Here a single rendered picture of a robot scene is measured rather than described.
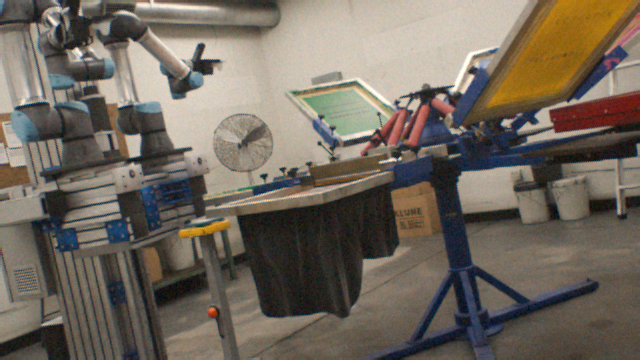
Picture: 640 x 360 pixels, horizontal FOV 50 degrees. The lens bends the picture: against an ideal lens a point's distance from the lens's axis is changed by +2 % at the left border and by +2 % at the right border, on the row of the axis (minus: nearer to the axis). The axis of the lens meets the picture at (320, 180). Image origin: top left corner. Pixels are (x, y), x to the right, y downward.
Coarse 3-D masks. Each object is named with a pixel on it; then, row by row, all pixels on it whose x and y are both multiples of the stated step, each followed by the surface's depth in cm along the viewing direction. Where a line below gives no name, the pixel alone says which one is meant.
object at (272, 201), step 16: (384, 176) 259; (272, 192) 290; (288, 192) 297; (320, 192) 229; (336, 192) 233; (352, 192) 241; (224, 208) 255; (240, 208) 250; (256, 208) 246; (272, 208) 241; (288, 208) 236
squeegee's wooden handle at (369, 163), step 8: (344, 160) 291; (352, 160) 288; (360, 160) 285; (368, 160) 283; (376, 160) 281; (384, 160) 278; (312, 168) 301; (320, 168) 299; (328, 168) 296; (336, 168) 293; (344, 168) 291; (352, 168) 288; (360, 168) 286; (368, 168) 284; (376, 168) 281; (320, 176) 299; (328, 176) 297; (336, 176) 294
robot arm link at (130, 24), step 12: (120, 12) 297; (120, 24) 295; (132, 24) 296; (144, 24) 299; (120, 36) 300; (132, 36) 298; (144, 36) 299; (156, 48) 303; (168, 48) 309; (168, 60) 307; (180, 60) 312; (180, 72) 311; (192, 72) 315; (180, 84) 319; (192, 84) 313
